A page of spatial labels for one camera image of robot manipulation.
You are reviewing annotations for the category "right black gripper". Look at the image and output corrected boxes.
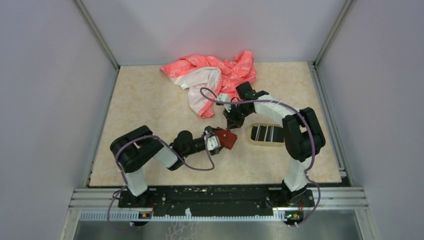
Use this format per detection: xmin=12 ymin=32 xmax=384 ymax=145
xmin=223 ymin=102 xmax=253 ymax=131

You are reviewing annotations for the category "red card holder wallet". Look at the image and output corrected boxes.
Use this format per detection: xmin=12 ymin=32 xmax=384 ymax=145
xmin=214 ymin=127 xmax=238 ymax=150

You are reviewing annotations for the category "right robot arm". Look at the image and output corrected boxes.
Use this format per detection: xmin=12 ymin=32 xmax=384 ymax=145
xmin=217 ymin=82 xmax=326 ymax=206

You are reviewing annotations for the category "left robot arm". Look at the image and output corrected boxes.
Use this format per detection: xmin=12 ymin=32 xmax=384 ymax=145
xmin=109 ymin=125 xmax=228 ymax=207

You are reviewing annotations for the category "beige oval card tray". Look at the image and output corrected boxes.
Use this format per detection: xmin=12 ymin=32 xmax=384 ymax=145
xmin=247 ymin=122 xmax=285 ymax=147

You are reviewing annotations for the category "pink and white cloth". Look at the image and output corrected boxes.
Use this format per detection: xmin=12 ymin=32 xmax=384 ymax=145
xmin=160 ymin=50 xmax=257 ymax=118

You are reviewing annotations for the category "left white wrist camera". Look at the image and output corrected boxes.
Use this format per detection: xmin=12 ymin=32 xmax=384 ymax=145
xmin=205 ymin=135 xmax=221 ymax=151

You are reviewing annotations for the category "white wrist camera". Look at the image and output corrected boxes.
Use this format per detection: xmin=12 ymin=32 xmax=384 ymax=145
xmin=205 ymin=135 xmax=221 ymax=151
xmin=215 ymin=93 xmax=231 ymax=106

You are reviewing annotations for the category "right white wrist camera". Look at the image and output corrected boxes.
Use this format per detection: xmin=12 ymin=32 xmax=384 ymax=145
xmin=215 ymin=93 xmax=231 ymax=106

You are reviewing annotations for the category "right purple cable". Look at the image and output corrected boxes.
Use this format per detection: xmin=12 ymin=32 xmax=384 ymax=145
xmin=199 ymin=87 xmax=322 ymax=226

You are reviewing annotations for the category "purple cable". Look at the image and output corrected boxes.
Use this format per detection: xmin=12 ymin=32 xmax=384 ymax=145
xmin=199 ymin=87 xmax=322 ymax=226
xmin=106 ymin=131 xmax=216 ymax=232

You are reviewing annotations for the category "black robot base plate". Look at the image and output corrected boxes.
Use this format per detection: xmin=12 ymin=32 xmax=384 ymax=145
xmin=118 ymin=184 xmax=315 ymax=217

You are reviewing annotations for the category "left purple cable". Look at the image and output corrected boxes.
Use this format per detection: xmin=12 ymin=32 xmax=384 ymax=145
xmin=106 ymin=131 xmax=216 ymax=232

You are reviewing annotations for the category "aluminium front frame rail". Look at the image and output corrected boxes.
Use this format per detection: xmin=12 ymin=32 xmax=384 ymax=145
xmin=69 ymin=186 xmax=369 ymax=222

